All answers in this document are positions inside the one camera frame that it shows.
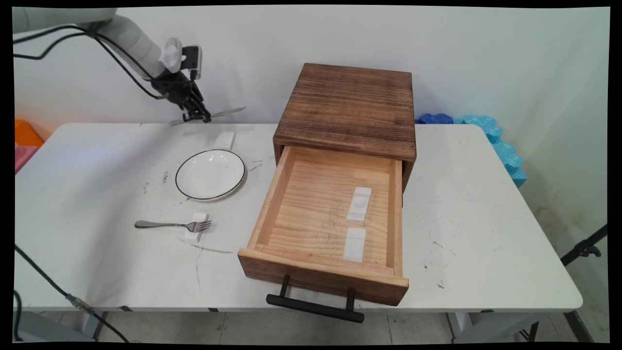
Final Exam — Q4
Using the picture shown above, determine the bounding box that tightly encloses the black tripod stand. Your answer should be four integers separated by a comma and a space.
560, 224, 608, 267

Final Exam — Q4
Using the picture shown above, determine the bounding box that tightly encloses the white ribbed camera mount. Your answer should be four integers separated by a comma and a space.
159, 37, 185, 74

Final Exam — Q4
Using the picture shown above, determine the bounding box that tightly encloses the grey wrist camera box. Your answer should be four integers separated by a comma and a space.
182, 45, 202, 81

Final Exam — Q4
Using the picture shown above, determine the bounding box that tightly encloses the white plate with black rim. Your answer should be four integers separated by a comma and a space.
175, 149, 246, 202

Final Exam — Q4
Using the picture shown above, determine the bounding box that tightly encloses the black drawer handle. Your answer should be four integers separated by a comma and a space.
266, 275, 365, 324

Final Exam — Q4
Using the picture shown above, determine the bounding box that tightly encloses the black looped cable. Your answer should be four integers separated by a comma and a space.
13, 290, 23, 342

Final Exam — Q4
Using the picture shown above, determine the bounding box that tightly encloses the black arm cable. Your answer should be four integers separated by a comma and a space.
13, 24, 168, 100
13, 32, 100, 61

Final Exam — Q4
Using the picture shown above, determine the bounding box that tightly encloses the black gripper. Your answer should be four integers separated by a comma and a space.
151, 71, 212, 123

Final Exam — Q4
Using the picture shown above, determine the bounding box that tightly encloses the orange box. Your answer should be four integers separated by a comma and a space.
15, 119, 45, 148

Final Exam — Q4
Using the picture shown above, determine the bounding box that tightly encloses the dark brown wooden cabinet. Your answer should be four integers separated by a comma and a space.
273, 63, 417, 193

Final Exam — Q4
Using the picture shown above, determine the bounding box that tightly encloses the dark blue foam piece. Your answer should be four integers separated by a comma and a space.
415, 113, 454, 125

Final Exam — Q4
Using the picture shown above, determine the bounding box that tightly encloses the silver fork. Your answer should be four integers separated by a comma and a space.
135, 220, 212, 232

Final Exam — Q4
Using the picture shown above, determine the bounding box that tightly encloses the light blue foam piece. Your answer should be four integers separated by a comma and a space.
454, 115, 528, 189

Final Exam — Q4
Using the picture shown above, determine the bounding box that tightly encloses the pink box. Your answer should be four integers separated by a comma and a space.
15, 145, 39, 175

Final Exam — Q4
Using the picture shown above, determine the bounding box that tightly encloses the silver table knife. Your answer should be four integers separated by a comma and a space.
170, 107, 247, 126

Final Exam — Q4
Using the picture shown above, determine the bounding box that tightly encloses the light wooden drawer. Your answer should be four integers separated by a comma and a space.
238, 145, 410, 307

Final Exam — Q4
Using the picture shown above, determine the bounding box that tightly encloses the white notched cutlery rest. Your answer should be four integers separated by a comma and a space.
346, 187, 373, 226

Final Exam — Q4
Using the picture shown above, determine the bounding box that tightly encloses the white flat cutlery rest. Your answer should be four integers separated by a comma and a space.
343, 227, 366, 263

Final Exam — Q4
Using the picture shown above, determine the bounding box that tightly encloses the black cable with grey connector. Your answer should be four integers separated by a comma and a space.
14, 245, 131, 344

